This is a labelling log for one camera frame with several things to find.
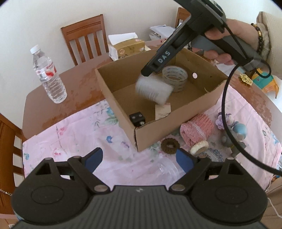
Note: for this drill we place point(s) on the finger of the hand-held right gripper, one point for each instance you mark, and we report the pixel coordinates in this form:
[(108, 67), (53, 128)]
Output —
[(146, 71)]

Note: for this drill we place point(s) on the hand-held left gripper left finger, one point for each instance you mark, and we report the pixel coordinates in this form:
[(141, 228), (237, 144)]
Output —
[(95, 159)]

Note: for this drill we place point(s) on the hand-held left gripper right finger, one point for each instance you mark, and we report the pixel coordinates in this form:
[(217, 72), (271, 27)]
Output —
[(184, 161)]

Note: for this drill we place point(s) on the white knitted sleeve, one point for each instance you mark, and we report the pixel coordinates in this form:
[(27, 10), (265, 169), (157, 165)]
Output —
[(152, 89)]

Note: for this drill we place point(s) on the blue knitted sleeve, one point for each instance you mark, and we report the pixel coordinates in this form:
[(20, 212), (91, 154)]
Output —
[(214, 154)]

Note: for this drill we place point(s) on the cardboard box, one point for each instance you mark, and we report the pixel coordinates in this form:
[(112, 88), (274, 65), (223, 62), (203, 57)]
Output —
[(154, 134)]

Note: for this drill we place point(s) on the person's right forearm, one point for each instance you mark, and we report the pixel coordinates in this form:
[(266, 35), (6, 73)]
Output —
[(274, 39)]

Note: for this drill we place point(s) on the wooden desktop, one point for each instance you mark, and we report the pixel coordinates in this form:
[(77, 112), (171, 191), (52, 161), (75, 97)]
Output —
[(83, 88)]

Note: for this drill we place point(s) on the person's right hand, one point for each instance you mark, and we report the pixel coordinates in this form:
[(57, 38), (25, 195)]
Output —
[(240, 29)]

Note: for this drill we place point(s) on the stack of white papers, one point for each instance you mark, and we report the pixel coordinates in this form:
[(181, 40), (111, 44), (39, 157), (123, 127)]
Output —
[(160, 33)]

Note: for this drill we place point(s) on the wooden chair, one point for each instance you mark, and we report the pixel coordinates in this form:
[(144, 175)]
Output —
[(181, 15), (83, 26), (6, 132)]

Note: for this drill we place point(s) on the gold tissue box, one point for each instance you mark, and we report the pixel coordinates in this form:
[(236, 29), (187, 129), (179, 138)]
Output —
[(130, 47)]

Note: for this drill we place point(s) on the pink knitted sleeve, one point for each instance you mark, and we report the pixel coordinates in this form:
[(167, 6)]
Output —
[(193, 130)]

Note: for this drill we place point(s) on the pink floral tablecloth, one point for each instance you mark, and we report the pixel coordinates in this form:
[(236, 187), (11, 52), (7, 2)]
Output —
[(66, 141)]

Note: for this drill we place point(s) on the clear tape roll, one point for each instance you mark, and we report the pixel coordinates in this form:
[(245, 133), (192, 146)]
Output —
[(178, 85)]

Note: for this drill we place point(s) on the beige paper tag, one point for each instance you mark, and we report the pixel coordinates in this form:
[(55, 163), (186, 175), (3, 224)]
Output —
[(163, 111)]

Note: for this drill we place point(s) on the black cube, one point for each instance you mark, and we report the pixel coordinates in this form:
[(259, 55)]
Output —
[(135, 117)]

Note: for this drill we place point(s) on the purple knitted flower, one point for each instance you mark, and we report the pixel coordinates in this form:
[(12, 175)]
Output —
[(220, 121)]

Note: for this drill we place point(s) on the light blue round figurine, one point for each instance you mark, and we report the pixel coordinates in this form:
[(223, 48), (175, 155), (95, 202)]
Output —
[(240, 130)]

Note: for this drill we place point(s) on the gold snowflake ornament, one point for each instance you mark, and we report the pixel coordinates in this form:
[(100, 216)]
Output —
[(246, 79)]

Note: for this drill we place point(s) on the clear plastic water bottle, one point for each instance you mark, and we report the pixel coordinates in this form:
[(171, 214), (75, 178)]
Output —
[(51, 83)]

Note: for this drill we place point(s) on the teal and orange packet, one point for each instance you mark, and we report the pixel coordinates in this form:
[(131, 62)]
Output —
[(264, 82)]

